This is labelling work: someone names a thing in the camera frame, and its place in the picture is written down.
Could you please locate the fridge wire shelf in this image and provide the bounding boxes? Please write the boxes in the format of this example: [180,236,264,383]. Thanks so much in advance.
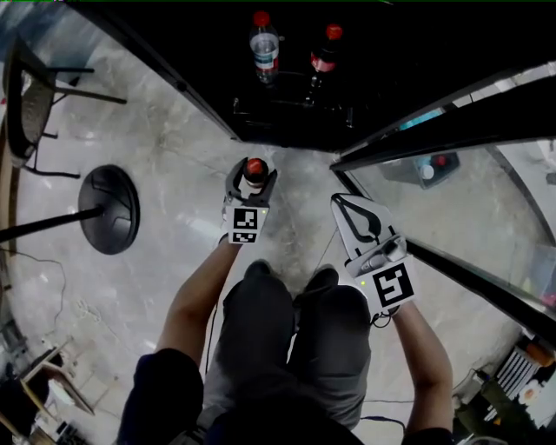
[231,70,355,130]

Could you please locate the black fridge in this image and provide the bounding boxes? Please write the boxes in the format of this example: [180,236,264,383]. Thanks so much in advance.
[64,0,556,154]

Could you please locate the person's left leg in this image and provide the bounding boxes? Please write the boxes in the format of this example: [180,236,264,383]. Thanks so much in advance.
[202,271,297,418]

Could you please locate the person's right black shoe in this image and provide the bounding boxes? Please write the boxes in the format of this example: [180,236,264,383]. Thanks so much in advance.
[302,265,341,295]

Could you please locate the person's left black shoe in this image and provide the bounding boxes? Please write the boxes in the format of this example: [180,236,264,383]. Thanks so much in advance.
[243,259,274,280]

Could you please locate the person's right leg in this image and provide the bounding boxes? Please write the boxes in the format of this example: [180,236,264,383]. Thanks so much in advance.
[286,284,373,431]

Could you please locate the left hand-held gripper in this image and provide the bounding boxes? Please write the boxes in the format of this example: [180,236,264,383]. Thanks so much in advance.
[222,157,279,246]

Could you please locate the black round stand with pole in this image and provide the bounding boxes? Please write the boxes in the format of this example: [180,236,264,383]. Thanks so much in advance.
[0,163,142,256]

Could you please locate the white striped box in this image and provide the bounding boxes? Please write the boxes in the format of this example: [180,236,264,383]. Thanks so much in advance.
[493,346,540,400]

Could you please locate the wooden frame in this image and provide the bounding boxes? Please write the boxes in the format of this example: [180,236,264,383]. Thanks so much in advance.
[20,337,97,419]

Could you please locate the person's right forearm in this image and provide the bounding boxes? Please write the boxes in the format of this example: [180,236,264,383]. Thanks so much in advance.
[389,299,455,435]

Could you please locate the black mesh chair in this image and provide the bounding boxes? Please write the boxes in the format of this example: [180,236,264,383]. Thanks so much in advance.
[1,36,129,180]

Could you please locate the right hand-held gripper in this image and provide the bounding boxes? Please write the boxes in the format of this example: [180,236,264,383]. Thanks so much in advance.
[330,192,417,317]

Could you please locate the person's black shoe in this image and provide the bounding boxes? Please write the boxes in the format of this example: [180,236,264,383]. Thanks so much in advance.
[302,265,341,295]
[243,259,274,280]

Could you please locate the dark soda bottle red cap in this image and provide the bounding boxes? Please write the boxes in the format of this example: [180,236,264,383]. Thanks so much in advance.
[242,156,270,196]
[308,23,345,90]

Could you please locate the thin black floor cable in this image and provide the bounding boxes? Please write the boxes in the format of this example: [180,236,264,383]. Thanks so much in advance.
[0,246,67,336]

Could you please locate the person's left forearm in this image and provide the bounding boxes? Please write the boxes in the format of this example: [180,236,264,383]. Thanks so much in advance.
[157,234,242,367]

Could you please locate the glass fridge door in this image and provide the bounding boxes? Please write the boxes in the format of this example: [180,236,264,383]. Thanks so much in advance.
[328,60,556,336]

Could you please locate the grey box with bottles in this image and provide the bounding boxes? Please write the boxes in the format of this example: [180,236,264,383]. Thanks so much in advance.
[381,150,462,191]

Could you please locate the person's dark shirt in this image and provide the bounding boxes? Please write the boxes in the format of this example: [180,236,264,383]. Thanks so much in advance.
[116,347,455,445]

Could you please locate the person's leg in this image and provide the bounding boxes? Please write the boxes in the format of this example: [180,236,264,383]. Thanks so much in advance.
[202,271,297,418]
[286,284,373,431]

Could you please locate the clear water bottle red cap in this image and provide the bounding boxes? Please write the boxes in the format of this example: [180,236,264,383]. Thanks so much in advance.
[248,10,281,86]

